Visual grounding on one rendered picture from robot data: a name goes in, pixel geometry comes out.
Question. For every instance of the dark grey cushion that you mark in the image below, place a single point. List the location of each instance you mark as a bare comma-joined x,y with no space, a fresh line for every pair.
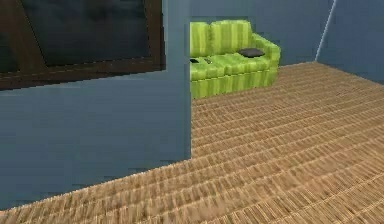
251,52

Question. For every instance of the green striped sofa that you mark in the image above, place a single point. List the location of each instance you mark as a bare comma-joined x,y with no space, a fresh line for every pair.
230,70

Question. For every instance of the brown framed window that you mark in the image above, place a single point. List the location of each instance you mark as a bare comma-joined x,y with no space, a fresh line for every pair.
100,33

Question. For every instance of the small black remote control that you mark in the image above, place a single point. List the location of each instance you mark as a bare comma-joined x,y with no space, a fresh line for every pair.
207,61

